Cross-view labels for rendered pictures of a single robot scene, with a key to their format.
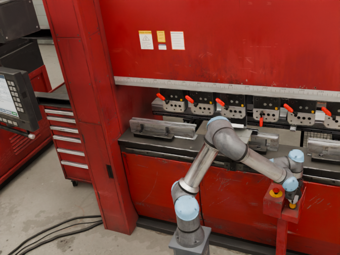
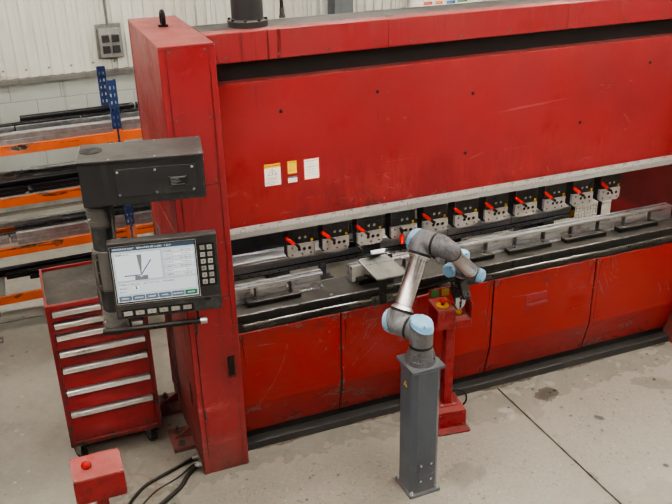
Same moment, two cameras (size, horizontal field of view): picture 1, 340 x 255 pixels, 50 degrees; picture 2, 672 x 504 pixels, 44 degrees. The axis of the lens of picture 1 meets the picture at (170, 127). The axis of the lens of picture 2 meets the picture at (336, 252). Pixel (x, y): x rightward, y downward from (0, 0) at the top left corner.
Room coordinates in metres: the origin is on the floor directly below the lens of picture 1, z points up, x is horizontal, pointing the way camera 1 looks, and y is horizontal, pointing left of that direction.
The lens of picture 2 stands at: (-0.66, 2.78, 2.97)
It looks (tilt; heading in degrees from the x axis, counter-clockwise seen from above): 25 degrees down; 312
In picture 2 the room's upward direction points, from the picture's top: 1 degrees counter-clockwise
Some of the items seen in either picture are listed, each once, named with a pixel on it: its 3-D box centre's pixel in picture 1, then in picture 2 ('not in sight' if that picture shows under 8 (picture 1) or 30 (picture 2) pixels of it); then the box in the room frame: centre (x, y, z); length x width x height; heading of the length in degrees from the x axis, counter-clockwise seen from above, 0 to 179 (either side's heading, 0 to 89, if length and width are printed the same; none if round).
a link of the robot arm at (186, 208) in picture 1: (187, 212); (420, 330); (1.37, -0.03, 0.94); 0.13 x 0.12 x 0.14; 4
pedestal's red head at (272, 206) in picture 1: (284, 198); (449, 307); (1.59, -0.60, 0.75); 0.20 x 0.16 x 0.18; 56
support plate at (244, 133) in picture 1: (232, 140); (382, 267); (1.88, -0.37, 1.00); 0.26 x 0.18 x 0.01; 153
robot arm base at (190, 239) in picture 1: (189, 229); (420, 351); (1.36, -0.03, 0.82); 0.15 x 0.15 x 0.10
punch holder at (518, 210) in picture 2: not in sight; (522, 200); (1.58, -1.31, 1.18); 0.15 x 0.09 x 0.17; 63
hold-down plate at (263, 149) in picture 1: (243, 147); (381, 276); (1.95, -0.45, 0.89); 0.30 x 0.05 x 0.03; 63
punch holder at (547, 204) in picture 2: not in sight; (551, 195); (1.49, -1.49, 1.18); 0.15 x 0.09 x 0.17; 63
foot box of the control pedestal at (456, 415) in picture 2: not in sight; (447, 413); (1.56, -0.59, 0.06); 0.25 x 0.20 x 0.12; 146
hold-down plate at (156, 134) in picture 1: (153, 135); (273, 298); (2.23, 0.12, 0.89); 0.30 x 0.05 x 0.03; 63
